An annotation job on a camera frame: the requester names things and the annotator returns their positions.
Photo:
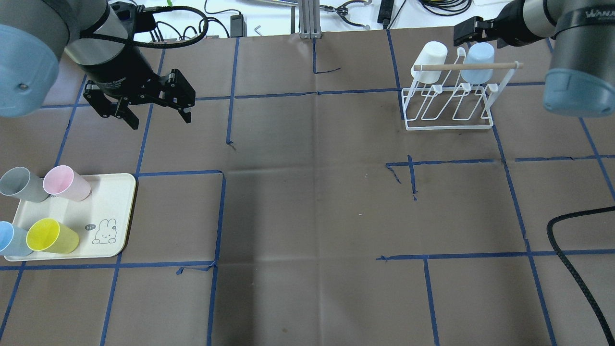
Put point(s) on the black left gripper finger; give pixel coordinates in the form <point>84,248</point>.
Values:
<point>175,91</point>
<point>105,108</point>

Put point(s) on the light blue plastic cup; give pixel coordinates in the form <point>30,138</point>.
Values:
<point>480,53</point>

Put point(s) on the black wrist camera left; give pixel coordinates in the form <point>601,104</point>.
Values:
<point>135,18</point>

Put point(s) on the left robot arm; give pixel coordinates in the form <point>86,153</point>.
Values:
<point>99,36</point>

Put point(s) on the grey plastic cup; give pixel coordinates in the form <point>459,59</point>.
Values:
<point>21,183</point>

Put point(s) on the white plastic cup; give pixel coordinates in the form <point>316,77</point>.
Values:
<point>432,53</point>

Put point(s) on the aluminium frame post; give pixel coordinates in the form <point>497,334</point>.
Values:
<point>309,19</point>

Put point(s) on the yellow plastic cup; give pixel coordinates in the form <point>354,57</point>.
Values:
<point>52,236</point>

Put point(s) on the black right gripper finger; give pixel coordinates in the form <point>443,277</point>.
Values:
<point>475,29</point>

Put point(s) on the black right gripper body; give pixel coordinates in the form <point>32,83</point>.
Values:
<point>507,21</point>

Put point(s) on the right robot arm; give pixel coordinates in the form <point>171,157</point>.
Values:
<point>580,81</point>

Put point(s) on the pink plastic cup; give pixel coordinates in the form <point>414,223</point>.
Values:
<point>64,182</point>

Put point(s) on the black power adapter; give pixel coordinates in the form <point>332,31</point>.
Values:
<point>237,26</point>

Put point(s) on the white wire cup rack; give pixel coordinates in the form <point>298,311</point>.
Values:
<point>438,99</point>

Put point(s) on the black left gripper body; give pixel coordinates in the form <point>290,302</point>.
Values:
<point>126,65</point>

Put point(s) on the cream bunny tray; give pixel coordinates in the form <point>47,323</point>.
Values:
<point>101,220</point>

